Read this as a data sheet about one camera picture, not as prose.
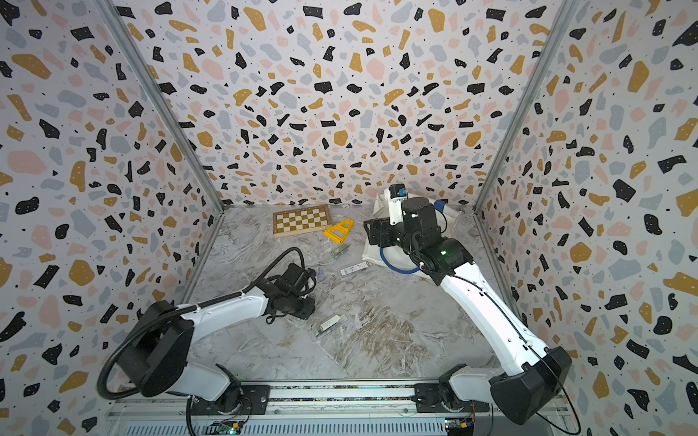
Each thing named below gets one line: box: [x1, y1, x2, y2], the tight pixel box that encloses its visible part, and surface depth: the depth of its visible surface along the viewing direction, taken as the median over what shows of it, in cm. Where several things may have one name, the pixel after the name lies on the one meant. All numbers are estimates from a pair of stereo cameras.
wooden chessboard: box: [272, 203, 333, 238], surface depth 115 cm
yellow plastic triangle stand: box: [323, 218, 355, 245], surface depth 115 cm
